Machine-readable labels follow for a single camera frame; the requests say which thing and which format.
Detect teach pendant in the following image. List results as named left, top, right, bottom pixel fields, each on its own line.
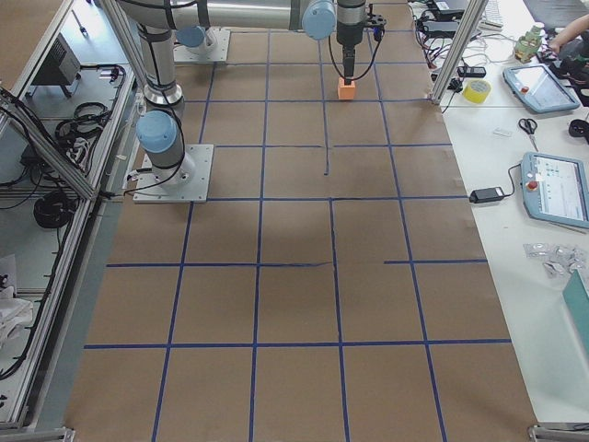
left=520, top=152, right=588, bottom=228
left=502, top=64, right=580, bottom=114

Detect plastic bags of parts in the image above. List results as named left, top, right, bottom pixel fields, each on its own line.
left=523, top=242, right=588, bottom=279

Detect black scissors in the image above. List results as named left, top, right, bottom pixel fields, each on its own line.
left=518, top=118, right=538, bottom=152

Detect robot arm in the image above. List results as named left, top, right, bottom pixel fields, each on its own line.
left=119, top=0, right=370, bottom=109

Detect yellow tape roll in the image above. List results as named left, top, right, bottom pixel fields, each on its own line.
left=463, top=79, right=491, bottom=104

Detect orange foam block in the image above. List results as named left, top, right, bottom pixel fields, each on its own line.
left=337, top=77, right=356, bottom=101

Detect lower teach pendant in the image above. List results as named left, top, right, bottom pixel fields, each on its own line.
left=520, top=152, right=588, bottom=228

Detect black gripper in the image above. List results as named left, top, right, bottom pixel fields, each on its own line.
left=336, top=21, right=364, bottom=85

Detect aluminium frame post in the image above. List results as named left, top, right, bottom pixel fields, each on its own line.
left=431, top=0, right=488, bottom=104

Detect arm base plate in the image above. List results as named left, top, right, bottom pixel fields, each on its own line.
left=133, top=145, right=214, bottom=204
left=174, top=27, right=230, bottom=64

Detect upper teach pendant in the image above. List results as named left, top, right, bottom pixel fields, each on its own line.
left=502, top=64, right=580, bottom=114

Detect black power brick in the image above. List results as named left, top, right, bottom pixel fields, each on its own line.
left=468, top=187, right=505, bottom=204

